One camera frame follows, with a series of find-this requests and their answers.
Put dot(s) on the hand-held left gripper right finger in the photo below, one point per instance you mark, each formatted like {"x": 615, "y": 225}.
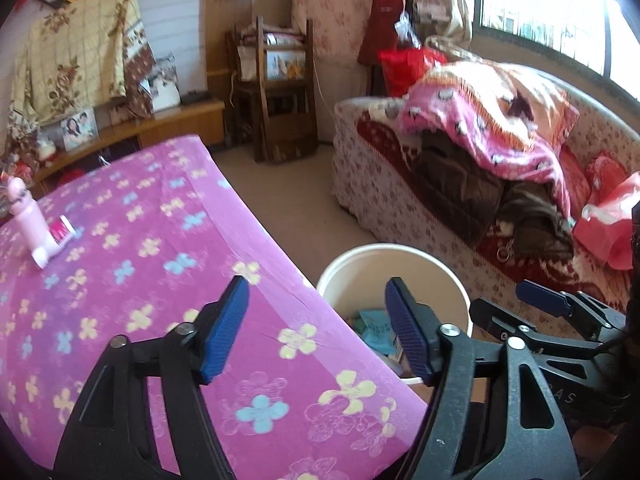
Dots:
{"x": 407, "y": 330}

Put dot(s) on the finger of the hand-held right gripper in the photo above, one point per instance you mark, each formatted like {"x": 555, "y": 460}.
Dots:
{"x": 542, "y": 297}
{"x": 492, "y": 317}

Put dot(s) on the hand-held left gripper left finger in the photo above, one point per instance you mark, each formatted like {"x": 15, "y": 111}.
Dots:
{"x": 225, "y": 330}

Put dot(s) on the teal packet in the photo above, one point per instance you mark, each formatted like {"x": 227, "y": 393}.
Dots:
{"x": 375, "y": 327}

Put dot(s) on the white plastic bucket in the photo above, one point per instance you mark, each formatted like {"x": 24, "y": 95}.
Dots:
{"x": 360, "y": 270}

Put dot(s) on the olive jacket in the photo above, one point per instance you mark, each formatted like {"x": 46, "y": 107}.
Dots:
{"x": 540, "y": 225}

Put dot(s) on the pink plastic bag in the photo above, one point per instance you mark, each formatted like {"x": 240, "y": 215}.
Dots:
{"x": 610, "y": 220}

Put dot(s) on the pink floral tablecloth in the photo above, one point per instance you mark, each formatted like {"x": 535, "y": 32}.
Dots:
{"x": 150, "y": 240}

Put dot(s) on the red cushion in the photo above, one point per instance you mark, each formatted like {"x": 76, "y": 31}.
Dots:
{"x": 605, "y": 175}

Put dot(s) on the brown quilted jacket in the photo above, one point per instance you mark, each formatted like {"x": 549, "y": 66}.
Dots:
{"x": 455, "y": 185}

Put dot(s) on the floral covered sofa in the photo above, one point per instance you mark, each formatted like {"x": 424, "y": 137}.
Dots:
{"x": 360, "y": 180}

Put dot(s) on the white bottle with red label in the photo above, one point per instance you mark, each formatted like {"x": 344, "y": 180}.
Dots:
{"x": 42, "y": 255}

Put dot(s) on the pink printed blanket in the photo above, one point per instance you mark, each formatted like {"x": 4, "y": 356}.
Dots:
{"x": 475, "y": 110}

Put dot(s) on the wooden chair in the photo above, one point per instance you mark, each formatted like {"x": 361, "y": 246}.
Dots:
{"x": 285, "y": 135}

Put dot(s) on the wooden sideboard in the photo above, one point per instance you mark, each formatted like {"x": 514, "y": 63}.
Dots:
{"x": 200, "y": 120}

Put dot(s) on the pink water bottle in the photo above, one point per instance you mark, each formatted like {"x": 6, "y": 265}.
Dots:
{"x": 27, "y": 220}

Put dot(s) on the black set-top box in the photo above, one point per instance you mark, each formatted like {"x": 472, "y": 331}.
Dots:
{"x": 195, "y": 97}

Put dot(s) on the white gift bag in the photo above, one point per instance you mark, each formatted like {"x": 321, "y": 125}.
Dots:
{"x": 165, "y": 90}

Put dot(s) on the red plastic bag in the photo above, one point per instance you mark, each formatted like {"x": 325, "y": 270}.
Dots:
{"x": 400, "y": 70}

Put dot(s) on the brown floral cloth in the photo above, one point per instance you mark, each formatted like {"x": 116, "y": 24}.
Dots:
{"x": 140, "y": 75}

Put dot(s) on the pile of wrapped decorations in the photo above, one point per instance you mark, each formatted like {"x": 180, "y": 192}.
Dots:
{"x": 25, "y": 145}

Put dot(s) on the folded printed bedding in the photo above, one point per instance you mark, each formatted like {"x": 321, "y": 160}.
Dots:
{"x": 280, "y": 60}

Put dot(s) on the window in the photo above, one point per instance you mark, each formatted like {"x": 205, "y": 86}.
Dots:
{"x": 550, "y": 0}

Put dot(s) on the red hanging garment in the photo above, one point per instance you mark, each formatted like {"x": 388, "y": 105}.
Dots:
{"x": 380, "y": 20}

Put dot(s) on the beige curtain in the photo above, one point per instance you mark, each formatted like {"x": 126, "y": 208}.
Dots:
{"x": 445, "y": 0}

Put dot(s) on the yellow floral cloth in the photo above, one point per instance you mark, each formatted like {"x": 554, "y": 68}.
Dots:
{"x": 75, "y": 50}

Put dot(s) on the photo frame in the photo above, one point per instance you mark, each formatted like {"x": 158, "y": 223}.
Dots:
{"x": 77, "y": 130}

